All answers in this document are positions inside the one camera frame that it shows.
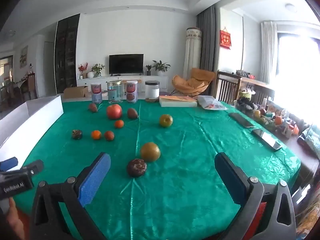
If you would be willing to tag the wooden desk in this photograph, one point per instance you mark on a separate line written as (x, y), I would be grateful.
(257, 82)

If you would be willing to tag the round ceiling lamp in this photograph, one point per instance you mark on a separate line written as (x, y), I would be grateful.
(291, 7)

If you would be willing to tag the green plant in vase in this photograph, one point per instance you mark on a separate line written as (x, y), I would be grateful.
(98, 69)

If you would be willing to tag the yellow-green apple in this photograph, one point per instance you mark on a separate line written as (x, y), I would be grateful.
(166, 120)

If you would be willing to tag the red label tin can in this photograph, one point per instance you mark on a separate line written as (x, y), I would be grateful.
(131, 91)
(96, 93)

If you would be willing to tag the small orange tangerine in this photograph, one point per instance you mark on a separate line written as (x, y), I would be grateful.
(96, 134)
(119, 124)
(109, 135)

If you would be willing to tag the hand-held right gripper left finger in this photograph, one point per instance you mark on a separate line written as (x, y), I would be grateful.
(95, 177)

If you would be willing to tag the small potted plant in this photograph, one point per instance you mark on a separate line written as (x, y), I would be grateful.
(148, 69)

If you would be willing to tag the black lid clear jar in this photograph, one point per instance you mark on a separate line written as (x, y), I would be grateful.
(152, 90)

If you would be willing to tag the red apple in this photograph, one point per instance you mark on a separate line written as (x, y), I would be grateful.
(114, 111)

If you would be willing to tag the dark passion fruit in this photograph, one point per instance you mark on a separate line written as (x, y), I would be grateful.
(136, 167)
(77, 134)

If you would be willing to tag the brown cardboard box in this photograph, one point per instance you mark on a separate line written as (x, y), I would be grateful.
(75, 92)

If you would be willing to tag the clear glass jar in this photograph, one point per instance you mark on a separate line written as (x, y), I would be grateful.
(115, 91)

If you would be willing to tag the red flower bouquet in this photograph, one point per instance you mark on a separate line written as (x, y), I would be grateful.
(83, 68)

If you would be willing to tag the large leafy potted plant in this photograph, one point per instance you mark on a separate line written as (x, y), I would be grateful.
(160, 67)

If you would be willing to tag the brown oval fruit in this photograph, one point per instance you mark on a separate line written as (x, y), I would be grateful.
(132, 113)
(93, 107)

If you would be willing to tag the wooden slatted chair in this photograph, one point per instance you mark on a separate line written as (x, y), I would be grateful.
(227, 87)

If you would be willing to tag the green tablecloth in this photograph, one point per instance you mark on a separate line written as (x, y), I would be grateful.
(187, 167)

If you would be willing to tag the round white vase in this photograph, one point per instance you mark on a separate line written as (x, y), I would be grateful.
(90, 74)

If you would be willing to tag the cluttered brown side table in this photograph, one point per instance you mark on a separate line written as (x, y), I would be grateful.
(307, 157)

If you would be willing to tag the white sheer curtain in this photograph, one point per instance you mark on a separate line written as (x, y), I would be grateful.
(268, 52)

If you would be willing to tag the flat white orange box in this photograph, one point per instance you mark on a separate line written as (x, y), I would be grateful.
(178, 101)

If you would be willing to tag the orange lounge chair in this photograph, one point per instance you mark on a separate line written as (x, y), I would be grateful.
(197, 81)

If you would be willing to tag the dark glass display cabinet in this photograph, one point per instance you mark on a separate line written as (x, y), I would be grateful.
(66, 55)

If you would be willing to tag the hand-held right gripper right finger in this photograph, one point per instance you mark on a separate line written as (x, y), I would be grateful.
(230, 180)

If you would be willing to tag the black television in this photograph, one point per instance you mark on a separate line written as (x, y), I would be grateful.
(126, 63)

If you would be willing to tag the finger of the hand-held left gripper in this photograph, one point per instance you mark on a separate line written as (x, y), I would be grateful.
(33, 167)
(8, 163)

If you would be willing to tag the red wall hanging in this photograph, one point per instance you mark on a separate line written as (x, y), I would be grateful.
(225, 39)

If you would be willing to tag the framed wall painting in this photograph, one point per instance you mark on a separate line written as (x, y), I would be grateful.
(23, 56)

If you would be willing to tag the golden brown round pear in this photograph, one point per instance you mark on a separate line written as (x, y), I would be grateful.
(150, 151)

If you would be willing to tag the white plastic bag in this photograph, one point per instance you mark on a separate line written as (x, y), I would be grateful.
(211, 103)

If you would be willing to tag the covered standing air conditioner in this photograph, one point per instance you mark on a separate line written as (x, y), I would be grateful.
(192, 52)

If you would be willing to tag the white television cabinet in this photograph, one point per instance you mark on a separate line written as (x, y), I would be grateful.
(85, 82)

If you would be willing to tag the grey curtain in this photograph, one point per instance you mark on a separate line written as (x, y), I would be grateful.
(206, 40)

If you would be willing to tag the black smartphone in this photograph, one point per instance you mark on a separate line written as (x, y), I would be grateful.
(241, 120)
(266, 139)

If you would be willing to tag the person's left hand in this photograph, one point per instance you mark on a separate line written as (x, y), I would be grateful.
(13, 217)

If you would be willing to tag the woven coaster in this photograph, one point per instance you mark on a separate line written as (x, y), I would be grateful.
(150, 101)

